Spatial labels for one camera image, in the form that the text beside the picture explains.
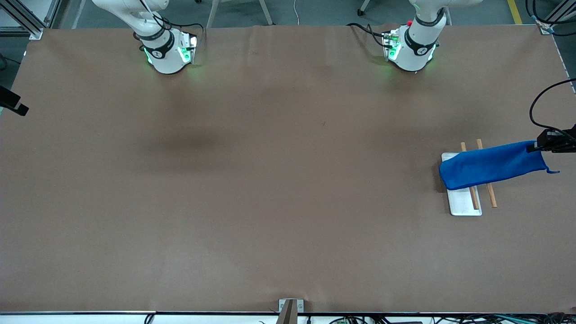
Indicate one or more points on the aluminium frame post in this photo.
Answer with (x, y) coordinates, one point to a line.
(551, 22)
(31, 27)

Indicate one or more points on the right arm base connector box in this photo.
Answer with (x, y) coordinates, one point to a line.
(189, 47)

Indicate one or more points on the blue towel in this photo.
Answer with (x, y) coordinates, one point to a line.
(490, 164)

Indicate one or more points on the white towel rack wooden bars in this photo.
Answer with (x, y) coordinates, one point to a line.
(463, 202)

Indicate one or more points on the metal bracket with brown post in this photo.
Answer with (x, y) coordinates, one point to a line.
(283, 306)

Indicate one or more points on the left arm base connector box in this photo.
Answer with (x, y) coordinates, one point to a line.
(392, 45)

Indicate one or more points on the grey stand leg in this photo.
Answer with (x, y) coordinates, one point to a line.
(265, 11)
(212, 13)

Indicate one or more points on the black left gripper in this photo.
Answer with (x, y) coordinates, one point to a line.
(559, 140)

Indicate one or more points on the brown table cover sheet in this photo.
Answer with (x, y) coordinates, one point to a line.
(288, 225)

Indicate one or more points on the black chair castor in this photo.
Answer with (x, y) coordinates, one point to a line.
(361, 11)

